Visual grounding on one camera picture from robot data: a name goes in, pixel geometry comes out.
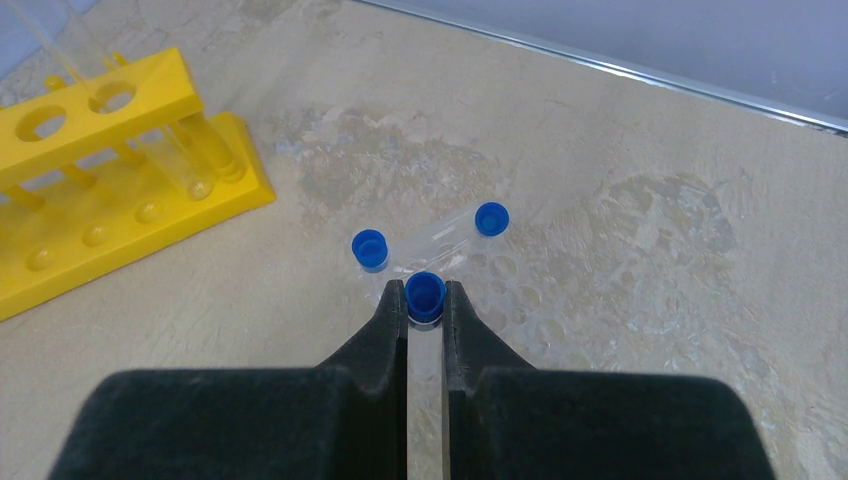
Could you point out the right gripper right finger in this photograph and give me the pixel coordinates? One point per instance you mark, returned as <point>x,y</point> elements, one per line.
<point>505,419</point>

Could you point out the blue capped vial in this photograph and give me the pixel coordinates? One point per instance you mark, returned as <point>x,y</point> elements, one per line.
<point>445,246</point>
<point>370,250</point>
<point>425,294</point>

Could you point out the yellow test tube rack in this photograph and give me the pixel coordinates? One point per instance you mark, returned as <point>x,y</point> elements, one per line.
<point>73,211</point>

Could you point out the clear glass test tube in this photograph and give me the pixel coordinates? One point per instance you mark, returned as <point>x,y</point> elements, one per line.
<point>92,86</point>

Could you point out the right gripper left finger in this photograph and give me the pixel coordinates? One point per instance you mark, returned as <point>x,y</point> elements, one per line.
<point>344,418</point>

